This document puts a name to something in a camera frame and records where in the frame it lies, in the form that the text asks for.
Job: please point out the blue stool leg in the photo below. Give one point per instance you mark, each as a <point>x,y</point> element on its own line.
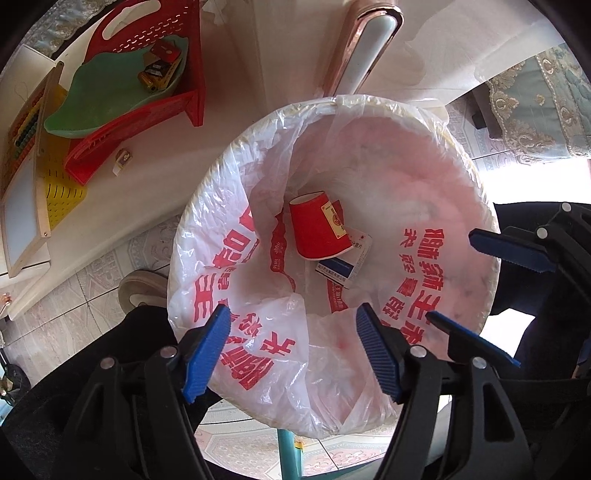
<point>289,457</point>

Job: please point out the green plastic dish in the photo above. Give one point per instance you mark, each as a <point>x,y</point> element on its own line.
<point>106,87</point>

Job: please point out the grey shoe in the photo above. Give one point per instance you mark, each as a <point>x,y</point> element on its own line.
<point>138,288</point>

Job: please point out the small yellow white card box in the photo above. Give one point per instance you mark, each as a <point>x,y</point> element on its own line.
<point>123,157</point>

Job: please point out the red plastic basket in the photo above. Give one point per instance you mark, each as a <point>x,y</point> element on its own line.
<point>194,69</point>

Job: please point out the small red box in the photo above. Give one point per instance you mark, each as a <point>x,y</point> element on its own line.
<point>165,50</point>

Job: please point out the small white blue box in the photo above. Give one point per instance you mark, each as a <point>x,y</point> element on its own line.
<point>339,272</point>

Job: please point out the person's dark pants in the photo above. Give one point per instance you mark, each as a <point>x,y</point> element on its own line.
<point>147,327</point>

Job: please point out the rose gold table leg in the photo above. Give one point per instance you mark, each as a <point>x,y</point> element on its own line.
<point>364,50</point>

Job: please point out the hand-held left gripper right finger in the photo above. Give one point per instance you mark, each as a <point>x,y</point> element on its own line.
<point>376,355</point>

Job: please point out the trash bin with white bag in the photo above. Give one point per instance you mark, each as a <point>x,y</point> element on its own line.
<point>221,194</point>

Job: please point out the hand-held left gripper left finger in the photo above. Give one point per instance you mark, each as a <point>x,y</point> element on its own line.
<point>207,355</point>

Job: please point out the wooden abacus whiteboard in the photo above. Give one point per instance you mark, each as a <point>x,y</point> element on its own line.
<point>21,217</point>

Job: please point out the cream round trash bin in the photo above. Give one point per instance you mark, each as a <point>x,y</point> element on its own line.
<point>472,170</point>

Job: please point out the red paper cup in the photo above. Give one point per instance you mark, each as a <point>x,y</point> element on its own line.
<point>314,226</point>

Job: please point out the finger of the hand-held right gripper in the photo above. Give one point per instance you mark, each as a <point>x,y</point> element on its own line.
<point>475,337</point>
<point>508,251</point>

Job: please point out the dark yellow small box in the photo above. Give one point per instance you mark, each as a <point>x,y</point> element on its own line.
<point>154,77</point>

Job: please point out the yellow perforated plastic basket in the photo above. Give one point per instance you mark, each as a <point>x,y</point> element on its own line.
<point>60,194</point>

